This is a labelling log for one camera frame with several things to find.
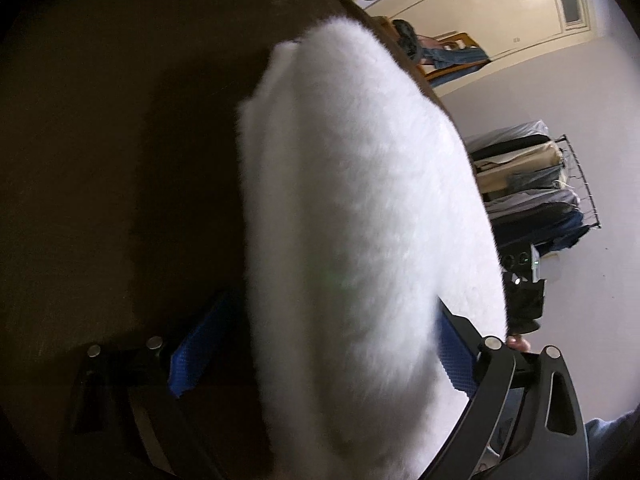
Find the white fuzzy cardigan black trim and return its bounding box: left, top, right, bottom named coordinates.
left=238, top=18, right=506, bottom=479

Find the light blue sleeve forearm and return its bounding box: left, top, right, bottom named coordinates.
left=585, top=406, right=640, bottom=480

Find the clothes rack with garments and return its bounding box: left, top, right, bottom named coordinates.
left=464, top=119, right=601, bottom=275

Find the wooden chair with clothes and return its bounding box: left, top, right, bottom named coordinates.
left=374, top=16, right=491, bottom=88

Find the person's right hand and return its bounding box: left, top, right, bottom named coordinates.
left=506, top=335, right=532, bottom=352

